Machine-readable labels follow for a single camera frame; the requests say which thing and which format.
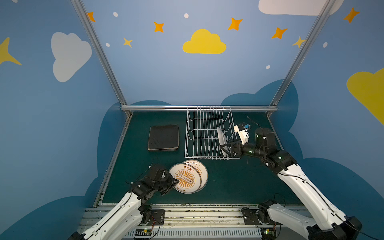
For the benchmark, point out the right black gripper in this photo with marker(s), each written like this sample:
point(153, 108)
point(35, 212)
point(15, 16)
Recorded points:
point(235, 149)

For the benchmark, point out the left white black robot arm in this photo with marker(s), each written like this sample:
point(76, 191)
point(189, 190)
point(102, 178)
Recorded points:
point(132, 209)

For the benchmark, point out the aluminium frame right post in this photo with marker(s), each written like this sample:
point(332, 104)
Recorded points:
point(304, 50)

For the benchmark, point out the aluminium mounting rail base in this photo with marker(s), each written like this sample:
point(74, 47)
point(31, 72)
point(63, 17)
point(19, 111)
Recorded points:
point(211, 222)

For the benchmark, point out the aluminium frame post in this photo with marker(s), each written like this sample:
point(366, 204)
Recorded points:
point(88, 26)
point(304, 50)

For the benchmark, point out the aluminium frame left post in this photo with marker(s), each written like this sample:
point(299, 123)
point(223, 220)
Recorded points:
point(88, 26)

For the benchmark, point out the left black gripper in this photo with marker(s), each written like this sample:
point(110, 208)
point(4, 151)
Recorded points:
point(167, 182)

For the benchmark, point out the left small circuit board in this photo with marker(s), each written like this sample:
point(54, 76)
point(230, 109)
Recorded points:
point(142, 233)

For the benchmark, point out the small circuit board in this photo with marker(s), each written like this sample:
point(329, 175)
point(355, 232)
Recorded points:
point(142, 233)
point(268, 234)

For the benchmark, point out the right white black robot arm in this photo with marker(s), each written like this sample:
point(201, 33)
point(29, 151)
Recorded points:
point(327, 222)

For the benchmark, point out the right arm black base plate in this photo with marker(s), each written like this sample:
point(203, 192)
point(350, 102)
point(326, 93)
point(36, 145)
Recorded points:
point(256, 217)

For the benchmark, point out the aluminium frame back bar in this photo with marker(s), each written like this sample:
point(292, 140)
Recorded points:
point(158, 108)

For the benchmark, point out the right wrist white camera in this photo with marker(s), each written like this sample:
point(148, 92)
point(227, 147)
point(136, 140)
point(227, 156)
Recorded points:
point(243, 131)

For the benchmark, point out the white wire dish rack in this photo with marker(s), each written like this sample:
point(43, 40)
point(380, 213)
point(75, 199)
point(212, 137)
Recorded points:
point(202, 141)

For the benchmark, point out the right small circuit board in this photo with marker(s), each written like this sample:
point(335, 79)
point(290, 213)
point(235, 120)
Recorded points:
point(268, 234)

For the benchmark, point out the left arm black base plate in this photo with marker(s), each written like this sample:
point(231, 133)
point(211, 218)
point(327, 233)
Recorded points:
point(154, 217)

